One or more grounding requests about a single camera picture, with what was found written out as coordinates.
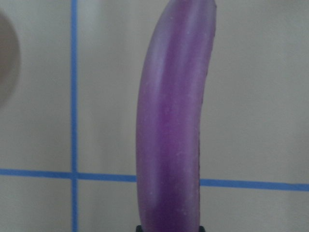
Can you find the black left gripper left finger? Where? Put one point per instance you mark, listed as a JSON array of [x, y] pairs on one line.
[[139, 229]]

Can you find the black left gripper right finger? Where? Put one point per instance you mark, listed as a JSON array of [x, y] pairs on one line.
[[201, 229]]

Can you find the purple eggplant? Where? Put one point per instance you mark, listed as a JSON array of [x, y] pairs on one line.
[[168, 116]]

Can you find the pink plate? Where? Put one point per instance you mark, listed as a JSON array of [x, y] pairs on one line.
[[9, 59]]

